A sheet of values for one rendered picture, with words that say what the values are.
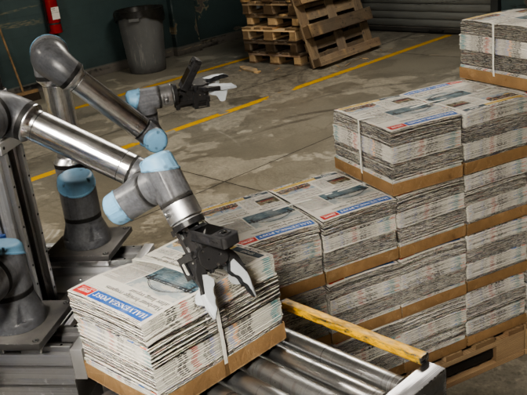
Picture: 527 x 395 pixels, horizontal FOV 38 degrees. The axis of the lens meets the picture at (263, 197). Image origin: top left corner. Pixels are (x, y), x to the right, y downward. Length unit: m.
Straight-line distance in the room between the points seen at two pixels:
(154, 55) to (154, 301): 7.84
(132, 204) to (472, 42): 1.74
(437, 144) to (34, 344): 1.41
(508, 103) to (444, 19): 7.32
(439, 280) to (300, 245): 0.62
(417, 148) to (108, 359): 1.29
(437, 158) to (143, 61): 7.02
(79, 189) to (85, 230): 0.13
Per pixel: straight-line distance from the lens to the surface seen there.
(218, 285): 1.63
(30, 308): 2.06
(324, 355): 1.79
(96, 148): 1.76
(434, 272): 2.74
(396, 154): 2.49
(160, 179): 1.57
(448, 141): 2.61
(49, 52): 2.35
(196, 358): 1.65
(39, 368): 2.10
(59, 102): 2.48
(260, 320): 1.75
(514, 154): 2.83
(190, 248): 1.60
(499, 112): 2.73
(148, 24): 9.25
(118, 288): 1.69
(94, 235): 2.46
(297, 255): 2.38
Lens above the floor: 1.78
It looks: 21 degrees down
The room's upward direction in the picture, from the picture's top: 6 degrees counter-clockwise
